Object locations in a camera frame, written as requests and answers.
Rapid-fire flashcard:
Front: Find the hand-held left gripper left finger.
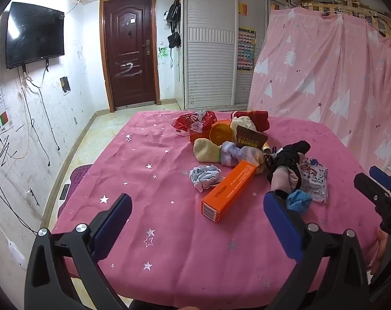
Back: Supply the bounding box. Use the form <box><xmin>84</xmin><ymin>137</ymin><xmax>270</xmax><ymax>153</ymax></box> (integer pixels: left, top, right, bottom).
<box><xmin>25</xmin><ymin>193</ymin><xmax>133</xmax><ymax>310</ymax></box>

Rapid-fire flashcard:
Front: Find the colourful grid poster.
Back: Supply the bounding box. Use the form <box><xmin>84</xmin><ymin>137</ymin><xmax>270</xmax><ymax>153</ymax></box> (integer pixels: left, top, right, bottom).
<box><xmin>237</xmin><ymin>26</ymin><xmax>257</xmax><ymax>72</ymax></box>

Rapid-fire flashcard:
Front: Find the black cloth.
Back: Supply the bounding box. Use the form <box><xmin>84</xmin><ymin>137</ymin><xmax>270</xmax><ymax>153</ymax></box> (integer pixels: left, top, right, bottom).
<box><xmin>266</xmin><ymin>140</ymin><xmax>311</xmax><ymax>176</ymax></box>

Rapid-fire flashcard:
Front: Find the red foil wrapper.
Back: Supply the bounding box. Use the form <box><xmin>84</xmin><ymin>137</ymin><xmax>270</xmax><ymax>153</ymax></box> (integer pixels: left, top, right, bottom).
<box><xmin>172</xmin><ymin>110</ymin><xmax>217</xmax><ymax>134</ymax></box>

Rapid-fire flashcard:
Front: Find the red sock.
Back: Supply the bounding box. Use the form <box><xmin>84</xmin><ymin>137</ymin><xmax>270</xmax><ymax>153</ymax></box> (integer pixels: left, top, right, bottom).
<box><xmin>232</xmin><ymin>110</ymin><xmax>270</xmax><ymax>134</ymax></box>

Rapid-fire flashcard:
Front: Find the crumpled blue white cloth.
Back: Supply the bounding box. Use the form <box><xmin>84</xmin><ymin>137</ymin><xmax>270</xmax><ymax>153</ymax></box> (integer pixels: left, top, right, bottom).
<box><xmin>189</xmin><ymin>165</ymin><xmax>222</xmax><ymax>192</ymax></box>

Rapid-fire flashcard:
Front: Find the blue knit cloth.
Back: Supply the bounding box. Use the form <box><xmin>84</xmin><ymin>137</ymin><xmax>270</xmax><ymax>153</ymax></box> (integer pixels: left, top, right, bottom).
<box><xmin>286</xmin><ymin>190</ymin><xmax>313</xmax><ymax>210</ymax></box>

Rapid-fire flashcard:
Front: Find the pink tree print curtain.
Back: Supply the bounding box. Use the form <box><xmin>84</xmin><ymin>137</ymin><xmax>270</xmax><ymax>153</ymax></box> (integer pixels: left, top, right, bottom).
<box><xmin>247</xmin><ymin>6</ymin><xmax>391</xmax><ymax>175</ymax></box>

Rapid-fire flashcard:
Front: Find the white louvered wardrobe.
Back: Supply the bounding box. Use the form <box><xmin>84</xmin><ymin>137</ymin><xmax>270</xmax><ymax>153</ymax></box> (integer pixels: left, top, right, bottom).
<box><xmin>182</xmin><ymin>0</ymin><xmax>270</xmax><ymax>110</ymax></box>

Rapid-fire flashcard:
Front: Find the brown snack wrapper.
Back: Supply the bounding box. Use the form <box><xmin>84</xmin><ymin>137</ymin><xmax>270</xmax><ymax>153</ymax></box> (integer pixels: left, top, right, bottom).
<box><xmin>235</xmin><ymin>126</ymin><xmax>269</xmax><ymax>149</ymax></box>

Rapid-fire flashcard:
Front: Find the pink star tablecloth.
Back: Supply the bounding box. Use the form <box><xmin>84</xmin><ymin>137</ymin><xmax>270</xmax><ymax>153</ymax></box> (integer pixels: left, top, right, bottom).
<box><xmin>48</xmin><ymin>110</ymin><xmax>381</xmax><ymax>310</ymax></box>

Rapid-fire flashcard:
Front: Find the black wall television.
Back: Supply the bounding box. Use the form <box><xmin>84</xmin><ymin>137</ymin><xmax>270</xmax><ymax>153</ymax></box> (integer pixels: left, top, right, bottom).
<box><xmin>5</xmin><ymin>2</ymin><xmax>66</xmax><ymax>70</ymax></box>

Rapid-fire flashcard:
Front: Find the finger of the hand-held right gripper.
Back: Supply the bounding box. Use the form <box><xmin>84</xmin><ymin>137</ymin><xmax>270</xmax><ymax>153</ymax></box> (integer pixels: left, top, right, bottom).
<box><xmin>354</xmin><ymin>172</ymin><xmax>391</xmax><ymax>207</ymax></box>
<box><xmin>369</xmin><ymin>165</ymin><xmax>391</xmax><ymax>192</ymax></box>

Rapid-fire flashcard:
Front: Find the wooden bed frame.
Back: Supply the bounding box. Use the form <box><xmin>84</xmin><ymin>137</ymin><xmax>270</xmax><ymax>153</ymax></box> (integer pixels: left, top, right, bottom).
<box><xmin>299</xmin><ymin>0</ymin><xmax>391</xmax><ymax>44</ymax></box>

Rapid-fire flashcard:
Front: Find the person's right hand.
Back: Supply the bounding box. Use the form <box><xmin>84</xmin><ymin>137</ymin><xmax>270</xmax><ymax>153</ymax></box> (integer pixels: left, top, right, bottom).
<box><xmin>374</xmin><ymin>229</ymin><xmax>388</xmax><ymax>275</ymax></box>

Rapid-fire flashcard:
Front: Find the long orange box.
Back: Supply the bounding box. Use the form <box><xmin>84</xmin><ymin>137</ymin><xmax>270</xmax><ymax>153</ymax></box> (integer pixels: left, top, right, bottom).
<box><xmin>201</xmin><ymin>160</ymin><xmax>259</xmax><ymax>224</ymax></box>

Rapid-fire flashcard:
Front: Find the cream sock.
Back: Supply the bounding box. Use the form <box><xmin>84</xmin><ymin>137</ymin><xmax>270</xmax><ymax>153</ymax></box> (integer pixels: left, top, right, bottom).
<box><xmin>230</xmin><ymin>118</ymin><xmax>257</xmax><ymax>136</ymax></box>

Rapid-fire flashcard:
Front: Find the black hanging cable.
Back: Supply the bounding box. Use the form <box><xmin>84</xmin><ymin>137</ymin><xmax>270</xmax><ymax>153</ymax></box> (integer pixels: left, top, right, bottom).
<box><xmin>18</xmin><ymin>68</ymin><xmax>62</xmax><ymax>168</ymax></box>

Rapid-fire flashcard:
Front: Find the pink sock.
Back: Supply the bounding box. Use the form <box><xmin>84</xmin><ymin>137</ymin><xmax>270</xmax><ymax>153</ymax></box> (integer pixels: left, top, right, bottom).
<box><xmin>268</xmin><ymin>166</ymin><xmax>302</xmax><ymax>197</ymax></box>

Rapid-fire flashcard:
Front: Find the small red box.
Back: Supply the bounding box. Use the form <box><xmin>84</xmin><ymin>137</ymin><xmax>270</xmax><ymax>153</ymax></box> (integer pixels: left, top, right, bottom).
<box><xmin>189</xmin><ymin>127</ymin><xmax>212</xmax><ymax>143</ymax></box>

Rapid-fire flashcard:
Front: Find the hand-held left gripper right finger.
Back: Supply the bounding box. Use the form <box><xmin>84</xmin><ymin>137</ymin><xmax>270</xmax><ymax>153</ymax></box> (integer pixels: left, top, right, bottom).
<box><xmin>263</xmin><ymin>190</ymin><xmax>372</xmax><ymax>310</ymax></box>

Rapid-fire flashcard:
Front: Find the dark brown door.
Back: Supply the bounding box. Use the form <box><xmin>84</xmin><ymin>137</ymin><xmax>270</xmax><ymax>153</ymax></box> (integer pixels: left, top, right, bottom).
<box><xmin>99</xmin><ymin>0</ymin><xmax>160</xmax><ymax>112</ymax></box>

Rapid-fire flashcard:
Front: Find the purple floor mat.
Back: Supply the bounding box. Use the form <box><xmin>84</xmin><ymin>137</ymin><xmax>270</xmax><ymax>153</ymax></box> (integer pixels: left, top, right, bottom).
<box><xmin>69</xmin><ymin>165</ymin><xmax>93</xmax><ymax>186</ymax></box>

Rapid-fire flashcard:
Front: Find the pale peach sock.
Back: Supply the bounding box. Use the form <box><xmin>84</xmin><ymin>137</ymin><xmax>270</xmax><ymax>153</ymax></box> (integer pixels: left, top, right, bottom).
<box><xmin>241</xmin><ymin>145</ymin><xmax>267</xmax><ymax>172</ymax></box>

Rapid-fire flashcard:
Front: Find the white snack packet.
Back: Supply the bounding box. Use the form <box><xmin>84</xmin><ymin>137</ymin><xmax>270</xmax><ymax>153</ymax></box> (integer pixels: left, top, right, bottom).
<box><xmin>299</xmin><ymin>157</ymin><xmax>329</xmax><ymax>204</ymax></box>

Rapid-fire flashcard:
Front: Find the orange round lid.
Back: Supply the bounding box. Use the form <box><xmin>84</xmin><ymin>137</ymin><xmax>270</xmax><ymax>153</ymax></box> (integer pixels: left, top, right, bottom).
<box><xmin>209</xmin><ymin>121</ymin><xmax>235</xmax><ymax>146</ymax></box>

